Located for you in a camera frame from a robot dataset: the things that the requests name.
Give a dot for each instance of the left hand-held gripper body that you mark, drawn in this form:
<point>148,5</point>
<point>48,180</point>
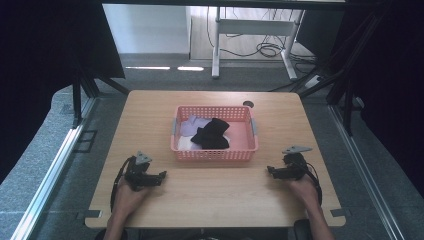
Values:
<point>137,173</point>

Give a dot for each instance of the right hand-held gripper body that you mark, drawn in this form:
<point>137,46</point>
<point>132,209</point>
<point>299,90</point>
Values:
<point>294,163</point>

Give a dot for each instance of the person's left hand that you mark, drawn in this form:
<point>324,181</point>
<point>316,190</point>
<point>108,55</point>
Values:
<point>128,199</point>

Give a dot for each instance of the person's right hand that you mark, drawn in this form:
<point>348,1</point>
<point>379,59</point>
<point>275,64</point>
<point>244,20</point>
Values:
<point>305,191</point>

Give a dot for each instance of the white cloth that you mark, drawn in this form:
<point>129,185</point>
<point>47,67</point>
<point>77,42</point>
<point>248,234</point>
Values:
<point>185,144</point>

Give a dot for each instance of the pink plastic basket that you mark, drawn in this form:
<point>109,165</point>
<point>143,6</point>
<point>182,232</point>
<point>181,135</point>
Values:
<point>241,140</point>

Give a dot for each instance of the lavender cloth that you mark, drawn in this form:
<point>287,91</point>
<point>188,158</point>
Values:
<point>191,125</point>

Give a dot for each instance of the black chair part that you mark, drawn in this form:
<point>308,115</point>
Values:
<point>301,230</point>

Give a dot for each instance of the black cloth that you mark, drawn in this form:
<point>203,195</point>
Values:
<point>211,135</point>

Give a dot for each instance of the dark round table grommet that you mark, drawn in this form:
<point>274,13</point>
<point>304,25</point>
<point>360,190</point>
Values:
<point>248,104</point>

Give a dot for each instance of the white power strip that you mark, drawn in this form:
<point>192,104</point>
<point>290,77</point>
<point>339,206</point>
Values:
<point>314,81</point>

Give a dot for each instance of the black metal stand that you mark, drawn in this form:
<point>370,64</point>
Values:
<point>340,83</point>
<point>78,96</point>

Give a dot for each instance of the black curtain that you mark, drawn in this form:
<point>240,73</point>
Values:
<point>40,66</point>
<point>386,83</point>

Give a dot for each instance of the aluminium floor rail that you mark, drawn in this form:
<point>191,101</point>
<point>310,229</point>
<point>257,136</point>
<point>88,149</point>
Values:
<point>50,180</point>
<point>363,173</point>

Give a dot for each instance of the white desk frame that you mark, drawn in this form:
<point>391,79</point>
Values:
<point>253,27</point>

